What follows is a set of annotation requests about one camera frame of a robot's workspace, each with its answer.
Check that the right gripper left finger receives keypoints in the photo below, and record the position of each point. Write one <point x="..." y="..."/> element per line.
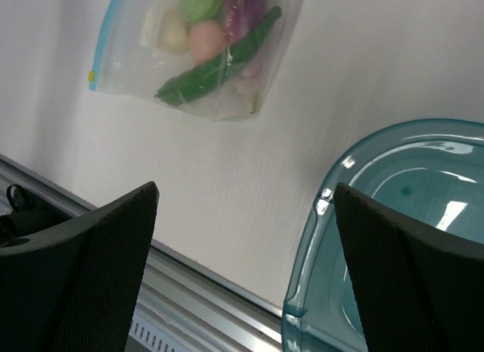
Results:
<point x="74" y="286"/>

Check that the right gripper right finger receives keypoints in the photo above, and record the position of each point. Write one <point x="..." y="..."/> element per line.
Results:
<point x="416" y="288"/>

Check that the green chili pepper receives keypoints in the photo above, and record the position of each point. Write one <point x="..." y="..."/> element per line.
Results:
<point x="205" y="78"/>

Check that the clear zip top bag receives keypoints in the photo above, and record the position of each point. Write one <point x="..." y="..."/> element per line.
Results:
<point x="127" y="60"/>

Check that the pink egg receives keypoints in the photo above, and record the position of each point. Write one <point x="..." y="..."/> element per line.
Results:
<point x="206" y="40"/>

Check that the purple eggplant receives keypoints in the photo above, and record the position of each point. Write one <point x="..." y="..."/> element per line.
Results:
<point x="240" y="18"/>

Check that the teal plastic tray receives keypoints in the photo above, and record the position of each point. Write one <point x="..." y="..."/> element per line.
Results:
<point x="430" y="170"/>

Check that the garlic piece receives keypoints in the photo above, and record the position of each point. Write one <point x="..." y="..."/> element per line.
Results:
<point x="248" y="90"/>

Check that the white slotted cable duct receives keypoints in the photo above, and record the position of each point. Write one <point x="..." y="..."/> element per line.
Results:
<point x="150" y="337"/>

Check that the aluminium rail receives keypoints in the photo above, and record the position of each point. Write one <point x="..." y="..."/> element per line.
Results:
<point x="198" y="313"/>

